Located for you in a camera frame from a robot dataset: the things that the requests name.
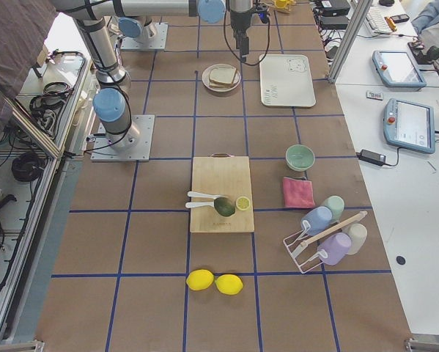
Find white wire cup rack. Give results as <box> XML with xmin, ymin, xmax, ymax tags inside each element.
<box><xmin>283</xmin><ymin>210</ymin><xmax>367</xmax><ymax>274</ymax></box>

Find pink cloth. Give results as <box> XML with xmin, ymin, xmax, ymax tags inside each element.
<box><xmin>282</xmin><ymin>177</ymin><xmax>315</xmax><ymax>209</ymax></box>

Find lemon half slice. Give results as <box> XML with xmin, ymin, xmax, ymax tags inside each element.
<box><xmin>235</xmin><ymin>196</ymin><xmax>251</xmax><ymax>211</ymax></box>

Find teach pendant near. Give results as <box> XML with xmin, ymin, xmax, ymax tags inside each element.
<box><xmin>383</xmin><ymin>98</ymin><xmax>435</xmax><ymax>154</ymax></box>

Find black power adapter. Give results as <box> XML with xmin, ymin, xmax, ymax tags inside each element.
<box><xmin>356</xmin><ymin>149</ymin><xmax>386</xmax><ymax>166</ymax></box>

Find purple cup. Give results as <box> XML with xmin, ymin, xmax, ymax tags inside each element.
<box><xmin>317</xmin><ymin>232</ymin><xmax>352</xmax><ymax>265</ymax></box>

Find teach pendant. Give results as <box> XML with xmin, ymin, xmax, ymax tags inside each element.
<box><xmin>383</xmin><ymin>98</ymin><xmax>435</xmax><ymax>154</ymax></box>
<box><xmin>372</xmin><ymin>51</ymin><xmax>427</xmax><ymax>90</ymax></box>

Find bread slice on plate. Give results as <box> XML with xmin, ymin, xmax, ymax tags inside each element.
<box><xmin>207</xmin><ymin>81</ymin><xmax>237</xmax><ymax>89</ymax></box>

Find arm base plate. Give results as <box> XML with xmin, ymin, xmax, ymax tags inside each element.
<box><xmin>90</xmin><ymin>114</ymin><xmax>155</xmax><ymax>162</ymax></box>
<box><xmin>121</xmin><ymin>22</ymin><xmax>169</xmax><ymax>51</ymax></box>

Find wooden rack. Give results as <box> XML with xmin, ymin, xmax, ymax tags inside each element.
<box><xmin>273</xmin><ymin>0</ymin><xmax>296</xmax><ymax>14</ymax></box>

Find bamboo cutting board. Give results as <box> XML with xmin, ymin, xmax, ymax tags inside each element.
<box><xmin>190</xmin><ymin>155</ymin><xmax>254</xmax><ymax>233</ymax></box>

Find beige cup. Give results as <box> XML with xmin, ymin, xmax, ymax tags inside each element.
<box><xmin>342</xmin><ymin>223</ymin><xmax>367</xmax><ymax>255</ymax></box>

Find white round plate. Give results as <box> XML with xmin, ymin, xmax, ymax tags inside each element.
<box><xmin>202</xmin><ymin>63</ymin><xmax>241</xmax><ymax>92</ymax></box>

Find blue cup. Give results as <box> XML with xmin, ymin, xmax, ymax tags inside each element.
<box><xmin>300</xmin><ymin>206</ymin><xmax>333</xmax><ymax>236</ymax></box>

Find yellow lemon right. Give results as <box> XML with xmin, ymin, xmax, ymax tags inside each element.
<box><xmin>215</xmin><ymin>274</ymin><xmax>243</xmax><ymax>296</ymax></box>

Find yellow lemon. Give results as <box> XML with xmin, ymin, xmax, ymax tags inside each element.
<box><xmin>215</xmin><ymin>274</ymin><xmax>243</xmax><ymax>296</ymax></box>
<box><xmin>185</xmin><ymin>269</ymin><xmax>214</xmax><ymax>291</ymax></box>

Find white bear tray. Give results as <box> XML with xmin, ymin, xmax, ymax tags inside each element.
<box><xmin>259</xmin><ymin>54</ymin><xmax>316</xmax><ymax>108</ymax></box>

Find brown-crust bread slice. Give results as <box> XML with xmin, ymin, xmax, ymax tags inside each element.
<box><xmin>209</xmin><ymin>67</ymin><xmax>237</xmax><ymax>84</ymax></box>

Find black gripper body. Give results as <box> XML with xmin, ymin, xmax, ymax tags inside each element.
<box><xmin>229</xmin><ymin>10</ymin><xmax>250</xmax><ymax>51</ymax></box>

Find white plastic knife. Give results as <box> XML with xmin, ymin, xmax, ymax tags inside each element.
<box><xmin>185</xmin><ymin>201</ymin><xmax>215</xmax><ymax>209</ymax></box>

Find green cup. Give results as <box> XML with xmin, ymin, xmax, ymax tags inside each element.
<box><xmin>321</xmin><ymin>195</ymin><xmax>344</xmax><ymax>223</ymax></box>

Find green bowl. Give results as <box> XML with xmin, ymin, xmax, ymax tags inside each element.
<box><xmin>285</xmin><ymin>144</ymin><xmax>315</xmax><ymax>172</ymax></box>

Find aluminium frame post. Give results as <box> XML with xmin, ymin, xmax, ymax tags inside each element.
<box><xmin>328</xmin><ymin>0</ymin><xmax>372</xmax><ymax>84</ymax></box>

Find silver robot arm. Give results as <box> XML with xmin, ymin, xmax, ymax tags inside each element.
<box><xmin>118</xmin><ymin>17</ymin><xmax>158</xmax><ymax>45</ymax></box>
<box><xmin>51</xmin><ymin>1</ymin><xmax>261</xmax><ymax>158</ymax></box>

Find green lime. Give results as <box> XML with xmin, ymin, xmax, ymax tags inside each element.
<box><xmin>213</xmin><ymin>197</ymin><xmax>235</xmax><ymax>217</ymax></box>

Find yellow lemon left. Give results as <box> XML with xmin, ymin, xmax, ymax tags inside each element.
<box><xmin>185</xmin><ymin>269</ymin><xmax>214</xmax><ymax>291</ymax></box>

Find teach pendant far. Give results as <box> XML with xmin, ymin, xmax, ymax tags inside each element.
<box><xmin>372</xmin><ymin>51</ymin><xmax>427</xmax><ymax>90</ymax></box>

